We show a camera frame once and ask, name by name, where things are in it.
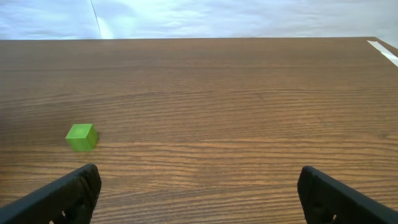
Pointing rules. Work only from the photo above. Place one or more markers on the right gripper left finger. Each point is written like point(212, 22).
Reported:
point(59, 199)

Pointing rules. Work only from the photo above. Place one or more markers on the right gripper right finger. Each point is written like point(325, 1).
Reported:
point(335, 202)

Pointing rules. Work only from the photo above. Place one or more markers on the green cube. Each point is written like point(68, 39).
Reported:
point(81, 137)

